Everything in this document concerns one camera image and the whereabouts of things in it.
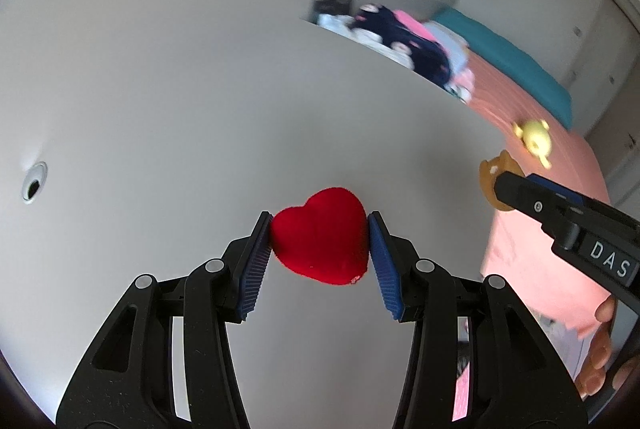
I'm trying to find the black wall socket panel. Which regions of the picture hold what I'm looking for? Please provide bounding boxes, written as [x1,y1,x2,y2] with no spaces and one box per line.
[309,0,354,24]

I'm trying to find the brown bear plush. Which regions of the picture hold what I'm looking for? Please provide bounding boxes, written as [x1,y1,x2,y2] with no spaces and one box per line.
[478,149,525,212]

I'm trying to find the red plush heart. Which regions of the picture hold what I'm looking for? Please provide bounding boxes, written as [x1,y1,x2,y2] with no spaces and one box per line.
[271,187,369,286]

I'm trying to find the desk cable grommet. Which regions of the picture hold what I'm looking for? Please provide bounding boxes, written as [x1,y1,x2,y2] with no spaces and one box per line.
[21,161,48,204]

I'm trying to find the right hand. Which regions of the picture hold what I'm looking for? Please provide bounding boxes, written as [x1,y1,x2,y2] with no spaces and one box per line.
[575,296,617,399]

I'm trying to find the white clothes pile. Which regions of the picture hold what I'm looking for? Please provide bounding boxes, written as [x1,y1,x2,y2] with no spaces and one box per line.
[317,14,414,69]

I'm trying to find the navy patterned blanket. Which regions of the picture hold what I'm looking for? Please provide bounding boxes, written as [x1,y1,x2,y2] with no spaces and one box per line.
[349,5,451,88]

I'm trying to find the light blue folded cloth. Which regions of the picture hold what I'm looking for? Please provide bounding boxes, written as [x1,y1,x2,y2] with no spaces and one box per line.
[424,20,470,78]

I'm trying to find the bed with pink sheet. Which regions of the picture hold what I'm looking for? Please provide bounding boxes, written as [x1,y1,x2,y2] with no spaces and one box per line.
[451,53,618,423]

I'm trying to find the teal pillow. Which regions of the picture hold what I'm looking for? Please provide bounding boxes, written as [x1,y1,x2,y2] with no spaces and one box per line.
[432,7,573,130]

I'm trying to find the yellow duck plush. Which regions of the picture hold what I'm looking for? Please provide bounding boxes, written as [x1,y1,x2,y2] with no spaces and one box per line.
[512,119,552,170]

